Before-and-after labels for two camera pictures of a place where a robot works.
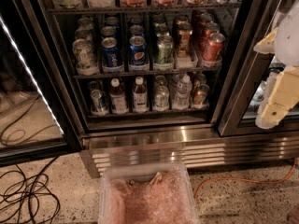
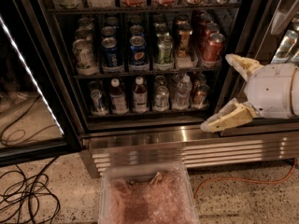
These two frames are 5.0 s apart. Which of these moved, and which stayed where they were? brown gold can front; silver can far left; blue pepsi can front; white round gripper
Moved: white round gripper
Stayed: blue pepsi can front; brown gold can front; silver can far left
